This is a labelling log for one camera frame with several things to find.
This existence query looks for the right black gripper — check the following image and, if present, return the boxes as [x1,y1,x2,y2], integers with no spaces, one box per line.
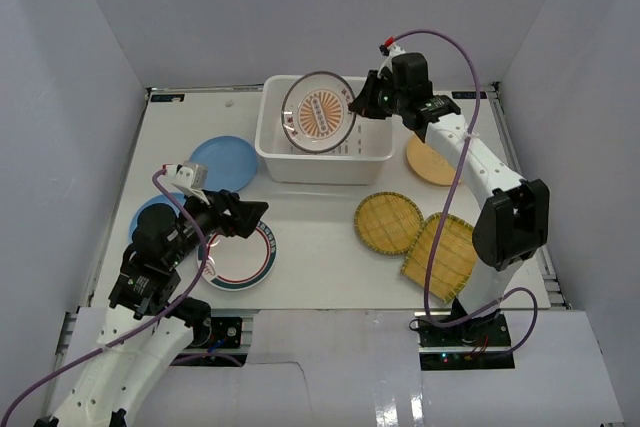
[350,70,408,120]

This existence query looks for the light blue plate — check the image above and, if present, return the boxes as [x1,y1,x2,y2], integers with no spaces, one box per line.
[189,136,258,192]
[129,192,186,243]

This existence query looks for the orange sunburst pattern plate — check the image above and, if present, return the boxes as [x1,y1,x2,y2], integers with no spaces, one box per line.
[281,71,356,154]

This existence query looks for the white green-rimmed plate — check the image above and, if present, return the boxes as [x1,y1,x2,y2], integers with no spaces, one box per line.
[197,221,277,292]

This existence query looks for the yellow plastic plate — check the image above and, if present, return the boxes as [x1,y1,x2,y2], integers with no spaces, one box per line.
[406,135,455,187]

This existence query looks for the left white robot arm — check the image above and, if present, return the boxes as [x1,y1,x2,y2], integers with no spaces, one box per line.
[36,190,269,426]

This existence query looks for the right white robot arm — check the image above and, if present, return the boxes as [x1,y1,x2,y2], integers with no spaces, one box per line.
[349,46,550,346]

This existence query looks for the white plastic bin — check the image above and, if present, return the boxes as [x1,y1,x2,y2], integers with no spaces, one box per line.
[254,75,394,185]

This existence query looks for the round bamboo tray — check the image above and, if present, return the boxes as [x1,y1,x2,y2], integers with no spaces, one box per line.
[354,192,424,256]

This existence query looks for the rectangular bamboo tray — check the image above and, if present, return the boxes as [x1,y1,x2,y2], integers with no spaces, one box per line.
[401,212,478,304]

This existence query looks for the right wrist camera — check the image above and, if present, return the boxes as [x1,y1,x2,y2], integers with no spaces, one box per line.
[378,37,406,75]

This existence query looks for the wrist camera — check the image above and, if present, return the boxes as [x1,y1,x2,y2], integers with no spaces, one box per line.
[163,161,210,205]
[378,37,406,75]

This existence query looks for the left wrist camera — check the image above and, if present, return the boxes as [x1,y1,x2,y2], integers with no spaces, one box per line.
[163,161,210,205]

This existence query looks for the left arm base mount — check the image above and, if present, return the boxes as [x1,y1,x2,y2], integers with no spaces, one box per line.
[172,316,247,368]

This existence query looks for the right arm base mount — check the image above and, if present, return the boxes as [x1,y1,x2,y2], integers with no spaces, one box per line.
[408,313,515,372]

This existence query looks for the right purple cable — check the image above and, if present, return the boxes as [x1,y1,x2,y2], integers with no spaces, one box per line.
[394,28,539,356]

